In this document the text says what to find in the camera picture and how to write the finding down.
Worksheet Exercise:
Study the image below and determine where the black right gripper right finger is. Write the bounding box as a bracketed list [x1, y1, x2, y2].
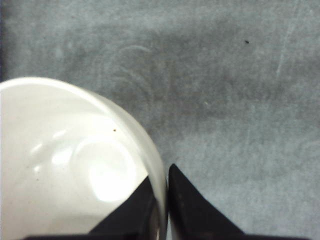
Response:
[168, 163, 305, 240]

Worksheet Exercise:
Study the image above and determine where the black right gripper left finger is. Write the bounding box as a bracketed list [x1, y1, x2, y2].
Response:
[25, 177, 160, 240]

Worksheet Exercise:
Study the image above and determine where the beige ribbed ceramic bowl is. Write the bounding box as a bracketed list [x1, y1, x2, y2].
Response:
[0, 77, 168, 240]

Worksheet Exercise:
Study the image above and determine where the grey table cloth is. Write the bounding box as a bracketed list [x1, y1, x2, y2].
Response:
[0, 0, 320, 240]

